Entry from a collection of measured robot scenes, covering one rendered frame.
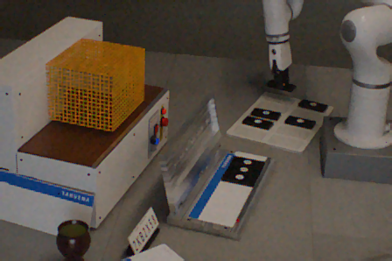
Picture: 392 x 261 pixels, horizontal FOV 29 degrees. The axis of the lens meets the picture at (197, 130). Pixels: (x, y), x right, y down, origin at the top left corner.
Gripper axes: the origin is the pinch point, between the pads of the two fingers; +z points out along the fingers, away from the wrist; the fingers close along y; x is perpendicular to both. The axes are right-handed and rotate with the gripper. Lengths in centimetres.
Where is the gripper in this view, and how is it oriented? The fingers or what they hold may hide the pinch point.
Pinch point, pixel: (282, 81)
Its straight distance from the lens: 283.8
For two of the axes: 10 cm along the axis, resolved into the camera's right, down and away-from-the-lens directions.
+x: -8.7, -0.6, 4.8
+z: 1.3, 9.2, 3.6
